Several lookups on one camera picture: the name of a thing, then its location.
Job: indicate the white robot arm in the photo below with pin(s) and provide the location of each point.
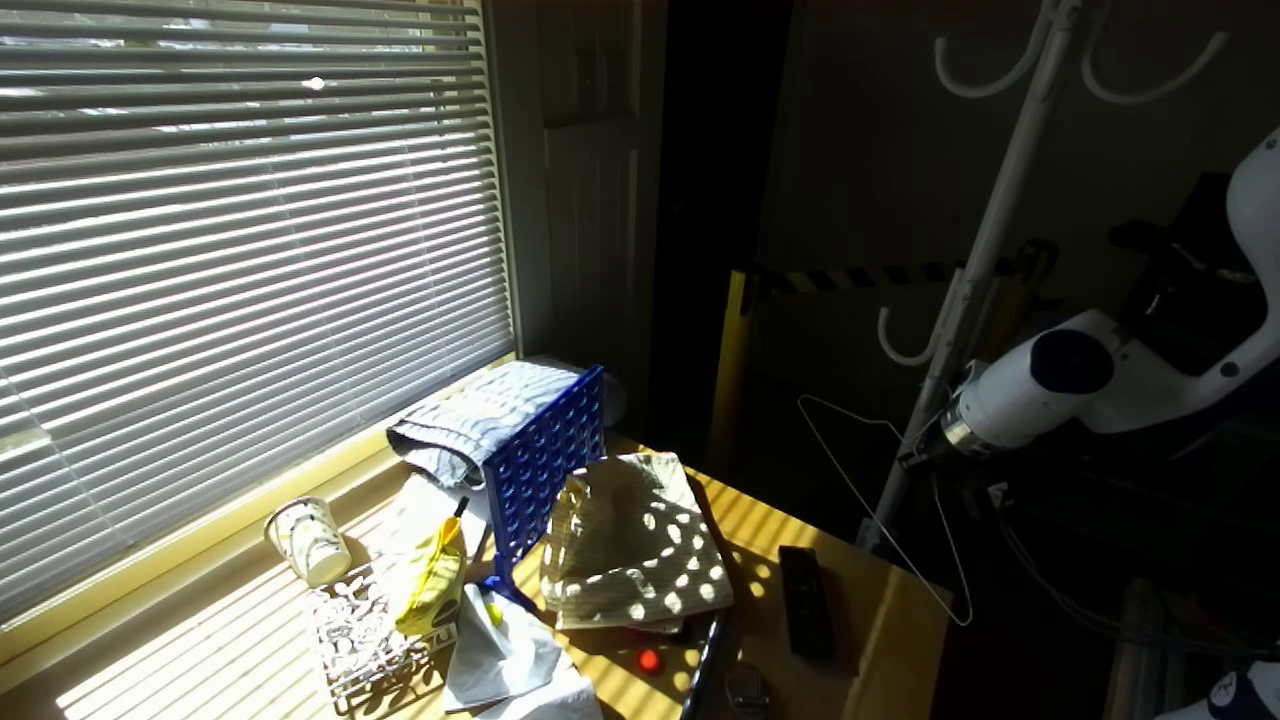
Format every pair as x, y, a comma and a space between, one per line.
1116, 375

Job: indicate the folded grey towel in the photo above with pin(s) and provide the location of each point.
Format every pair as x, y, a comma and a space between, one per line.
458, 430

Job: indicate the black remote control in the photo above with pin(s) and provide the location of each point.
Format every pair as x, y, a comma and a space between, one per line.
805, 604

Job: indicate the yellow snack bag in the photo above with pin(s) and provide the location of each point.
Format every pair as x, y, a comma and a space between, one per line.
430, 576

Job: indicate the white crumpled cloth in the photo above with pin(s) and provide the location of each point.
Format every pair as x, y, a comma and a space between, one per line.
506, 667

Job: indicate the white glass jar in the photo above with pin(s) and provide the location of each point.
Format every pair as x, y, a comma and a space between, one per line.
310, 542

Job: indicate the clear patterned plastic bag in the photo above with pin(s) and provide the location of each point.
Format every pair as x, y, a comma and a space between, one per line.
364, 656

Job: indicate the white window blinds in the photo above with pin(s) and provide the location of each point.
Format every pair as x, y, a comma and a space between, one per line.
228, 236

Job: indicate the white coat rack pole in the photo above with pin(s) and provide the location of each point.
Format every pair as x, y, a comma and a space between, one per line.
1060, 31

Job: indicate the yellow stanchion post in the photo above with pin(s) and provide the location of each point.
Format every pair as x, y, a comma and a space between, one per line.
729, 369

